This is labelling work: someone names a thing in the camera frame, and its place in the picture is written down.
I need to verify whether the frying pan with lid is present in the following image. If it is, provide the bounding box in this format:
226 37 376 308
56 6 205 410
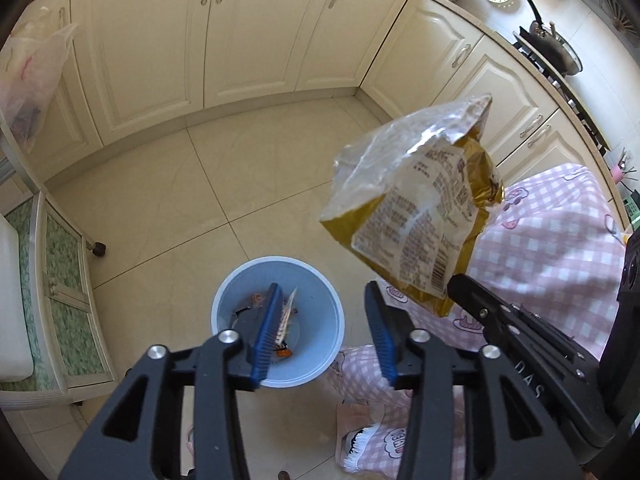
520 0 584 77

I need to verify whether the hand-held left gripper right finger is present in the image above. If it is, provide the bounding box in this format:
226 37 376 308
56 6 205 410
364 281 583 480

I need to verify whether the white rounded panel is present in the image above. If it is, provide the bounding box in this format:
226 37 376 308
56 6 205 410
0 215 35 382

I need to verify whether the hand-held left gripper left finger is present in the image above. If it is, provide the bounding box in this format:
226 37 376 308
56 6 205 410
57 284 282 480

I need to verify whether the pink utensil holder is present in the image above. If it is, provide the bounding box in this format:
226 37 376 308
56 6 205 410
611 147 638 184

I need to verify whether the pink checkered tablecloth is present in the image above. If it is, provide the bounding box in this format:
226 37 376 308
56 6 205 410
327 162 633 480

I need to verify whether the black gas stove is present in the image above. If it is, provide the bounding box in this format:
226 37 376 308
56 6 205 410
512 30 612 157

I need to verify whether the gold snack bag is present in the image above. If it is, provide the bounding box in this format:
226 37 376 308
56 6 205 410
320 94 506 318

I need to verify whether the translucent hanging plastic bag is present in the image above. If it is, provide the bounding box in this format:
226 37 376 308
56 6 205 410
0 7 81 153

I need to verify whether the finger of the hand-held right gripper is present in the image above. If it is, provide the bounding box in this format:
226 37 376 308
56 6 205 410
447 274 521 346
510 302 598 363

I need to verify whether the black printed snack packet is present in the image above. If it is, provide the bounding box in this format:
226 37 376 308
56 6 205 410
276 287 300 343

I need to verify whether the cream lower kitchen cabinet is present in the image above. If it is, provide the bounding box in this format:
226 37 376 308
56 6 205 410
360 0 616 181
12 0 413 181

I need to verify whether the blue trash bin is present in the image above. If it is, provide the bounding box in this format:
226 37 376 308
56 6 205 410
211 256 346 389

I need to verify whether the green glass door cabinet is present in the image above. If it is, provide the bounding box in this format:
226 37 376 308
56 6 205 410
0 192 118 411

